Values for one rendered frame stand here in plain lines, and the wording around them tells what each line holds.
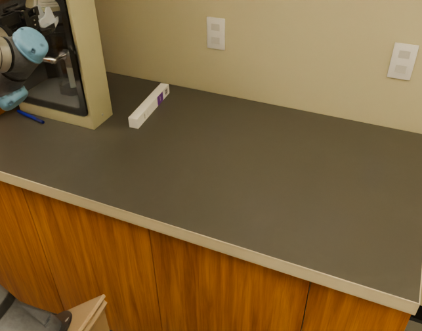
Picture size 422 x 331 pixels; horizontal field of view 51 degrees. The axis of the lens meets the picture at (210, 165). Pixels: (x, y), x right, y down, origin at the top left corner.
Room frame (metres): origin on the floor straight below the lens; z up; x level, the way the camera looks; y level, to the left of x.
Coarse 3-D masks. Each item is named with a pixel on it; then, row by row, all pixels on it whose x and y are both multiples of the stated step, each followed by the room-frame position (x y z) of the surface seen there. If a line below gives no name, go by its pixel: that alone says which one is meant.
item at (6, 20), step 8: (8, 8) 1.17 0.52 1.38; (16, 8) 1.17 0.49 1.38; (24, 8) 1.18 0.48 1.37; (32, 8) 1.16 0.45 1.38; (0, 16) 1.09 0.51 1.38; (8, 16) 1.10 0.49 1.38; (16, 16) 1.13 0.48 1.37; (24, 16) 1.13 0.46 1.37; (32, 16) 1.15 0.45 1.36; (0, 24) 1.08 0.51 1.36; (8, 24) 1.10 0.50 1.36; (16, 24) 1.12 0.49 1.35; (24, 24) 1.13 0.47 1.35; (32, 24) 1.16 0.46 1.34; (8, 32) 1.07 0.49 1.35; (40, 32) 1.17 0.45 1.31
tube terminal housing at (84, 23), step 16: (80, 0) 1.31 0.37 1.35; (80, 16) 1.30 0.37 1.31; (96, 16) 1.37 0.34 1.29; (80, 32) 1.29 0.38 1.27; (96, 32) 1.36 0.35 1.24; (80, 48) 1.28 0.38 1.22; (96, 48) 1.35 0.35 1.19; (80, 64) 1.27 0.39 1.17; (96, 64) 1.33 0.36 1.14; (96, 80) 1.32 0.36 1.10; (96, 96) 1.31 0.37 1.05; (32, 112) 1.38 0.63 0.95; (48, 112) 1.35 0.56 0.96; (64, 112) 1.32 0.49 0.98; (96, 112) 1.30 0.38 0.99
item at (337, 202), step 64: (0, 128) 1.29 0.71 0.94; (64, 128) 1.28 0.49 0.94; (128, 128) 1.28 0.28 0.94; (192, 128) 1.27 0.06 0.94; (256, 128) 1.27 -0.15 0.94; (320, 128) 1.26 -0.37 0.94; (384, 128) 1.26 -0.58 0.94; (64, 192) 0.95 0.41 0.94; (128, 192) 0.94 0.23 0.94; (192, 192) 0.94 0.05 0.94; (256, 192) 0.94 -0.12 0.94; (320, 192) 0.93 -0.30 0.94; (384, 192) 0.93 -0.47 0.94; (256, 256) 0.72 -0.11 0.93; (320, 256) 0.70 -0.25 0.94; (384, 256) 0.70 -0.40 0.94
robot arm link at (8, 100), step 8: (0, 80) 0.92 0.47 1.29; (8, 80) 0.92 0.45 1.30; (0, 88) 0.92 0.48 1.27; (8, 88) 0.93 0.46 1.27; (16, 88) 0.94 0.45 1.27; (24, 88) 0.97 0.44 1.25; (0, 96) 0.92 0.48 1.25; (8, 96) 0.92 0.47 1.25; (16, 96) 0.93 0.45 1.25; (24, 96) 0.95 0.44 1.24; (0, 104) 0.92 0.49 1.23; (8, 104) 0.92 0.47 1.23; (16, 104) 0.95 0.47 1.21
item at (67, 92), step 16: (0, 0) 1.36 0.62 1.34; (16, 0) 1.34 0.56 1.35; (32, 0) 1.31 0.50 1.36; (48, 0) 1.29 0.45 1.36; (64, 0) 1.27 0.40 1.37; (64, 16) 1.27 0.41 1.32; (64, 32) 1.27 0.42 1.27; (64, 48) 1.28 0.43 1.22; (48, 64) 1.31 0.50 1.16; (64, 64) 1.28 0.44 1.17; (32, 80) 1.35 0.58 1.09; (48, 80) 1.32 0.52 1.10; (64, 80) 1.29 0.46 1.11; (80, 80) 1.26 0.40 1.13; (32, 96) 1.35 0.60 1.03; (48, 96) 1.32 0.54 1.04; (64, 96) 1.30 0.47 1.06; (80, 96) 1.27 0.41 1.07; (80, 112) 1.27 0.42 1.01
